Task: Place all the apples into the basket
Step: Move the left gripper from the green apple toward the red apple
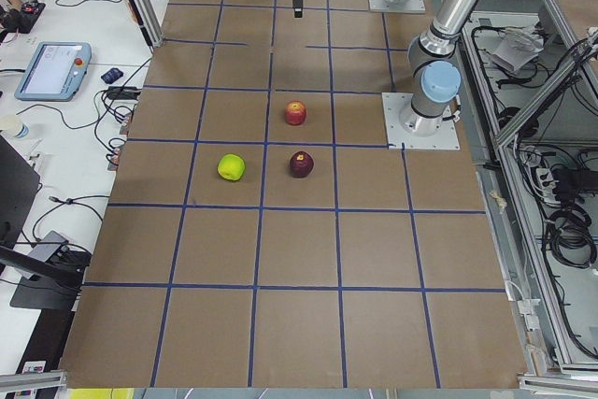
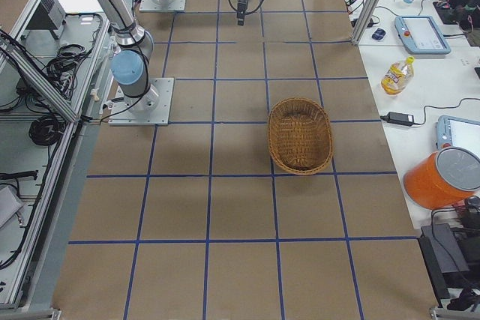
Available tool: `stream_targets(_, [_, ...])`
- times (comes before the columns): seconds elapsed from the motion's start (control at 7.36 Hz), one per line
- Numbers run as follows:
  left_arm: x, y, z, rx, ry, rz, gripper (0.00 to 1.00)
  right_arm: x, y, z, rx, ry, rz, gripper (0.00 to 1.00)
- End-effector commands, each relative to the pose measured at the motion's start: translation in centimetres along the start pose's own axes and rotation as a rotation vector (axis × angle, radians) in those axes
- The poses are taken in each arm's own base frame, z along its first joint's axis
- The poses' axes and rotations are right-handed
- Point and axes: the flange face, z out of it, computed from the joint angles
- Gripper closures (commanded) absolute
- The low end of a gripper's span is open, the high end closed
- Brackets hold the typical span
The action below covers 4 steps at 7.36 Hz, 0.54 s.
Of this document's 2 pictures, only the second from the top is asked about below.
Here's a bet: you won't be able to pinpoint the woven wicker basket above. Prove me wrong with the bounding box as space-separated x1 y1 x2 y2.
268 97 333 176

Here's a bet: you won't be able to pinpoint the dark blue computer mouse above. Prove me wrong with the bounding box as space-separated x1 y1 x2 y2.
371 28 386 40

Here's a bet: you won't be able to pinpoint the orange juice bottle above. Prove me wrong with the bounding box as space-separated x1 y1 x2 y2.
380 56 415 95

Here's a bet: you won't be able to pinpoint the far teach pendant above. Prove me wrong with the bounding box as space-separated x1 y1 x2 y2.
394 16 451 55

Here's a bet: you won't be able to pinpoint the teach pendant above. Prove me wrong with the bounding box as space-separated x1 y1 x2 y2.
436 115 480 157
394 16 451 55

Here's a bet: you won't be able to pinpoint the grey control box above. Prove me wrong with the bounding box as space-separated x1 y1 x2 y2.
25 0 66 40

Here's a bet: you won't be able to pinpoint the black power adapter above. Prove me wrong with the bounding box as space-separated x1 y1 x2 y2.
380 112 415 127

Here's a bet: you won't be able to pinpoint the near teach pendant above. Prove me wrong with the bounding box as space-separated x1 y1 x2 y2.
436 115 480 157

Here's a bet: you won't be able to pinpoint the orange bucket with lid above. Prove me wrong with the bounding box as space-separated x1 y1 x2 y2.
403 147 479 210

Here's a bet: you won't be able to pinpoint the aluminium frame post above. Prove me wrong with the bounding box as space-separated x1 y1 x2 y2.
350 0 399 46

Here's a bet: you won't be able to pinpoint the coiled black cables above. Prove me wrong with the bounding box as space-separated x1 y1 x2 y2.
28 114 62 147

